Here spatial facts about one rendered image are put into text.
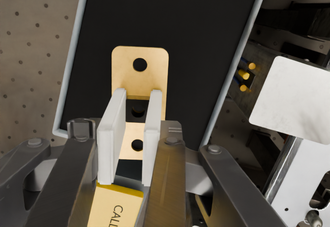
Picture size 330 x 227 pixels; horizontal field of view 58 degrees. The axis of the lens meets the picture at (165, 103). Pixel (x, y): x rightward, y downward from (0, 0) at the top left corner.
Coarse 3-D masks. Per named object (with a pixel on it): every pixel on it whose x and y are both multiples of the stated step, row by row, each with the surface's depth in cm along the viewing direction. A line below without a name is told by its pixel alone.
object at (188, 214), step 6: (210, 138) 77; (186, 192) 52; (186, 198) 51; (192, 198) 49; (186, 204) 50; (192, 204) 48; (186, 210) 49; (192, 210) 46; (198, 210) 47; (186, 216) 48; (192, 216) 45; (198, 216) 45; (186, 222) 47; (192, 222) 44; (198, 222) 44; (204, 222) 45
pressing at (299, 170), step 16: (288, 144) 46; (304, 144) 46; (320, 144) 46; (288, 160) 46; (304, 160) 47; (320, 160) 47; (272, 176) 48; (288, 176) 48; (304, 176) 48; (320, 176) 48; (272, 192) 48; (288, 192) 49; (304, 192) 49; (288, 208) 50; (304, 208) 50; (320, 208) 50; (288, 224) 51
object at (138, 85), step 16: (128, 48) 20; (144, 48) 20; (160, 48) 20; (112, 64) 20; (128, 64) 20; (160, 64) 20; (112, 80) 20; (128, 80) 20; (144, 80) 20; (160, 80) 20; (128, 96) 20; (144, 96) 21; (128, 112) 20; (144, 112) 20; (128, 128) 22; (128, 144) 22
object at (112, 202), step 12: (96, 180) 30; (96, 192) 30; (108, 192) 30; (120, 192) 30; (132, 192) 30; (96, 204) 30; (108, 204) 30; (120, 204) 30; (132, 204) 30; (96, 216) 30; (108, 216) 30; (120, 216) 30; (132, 216) 31
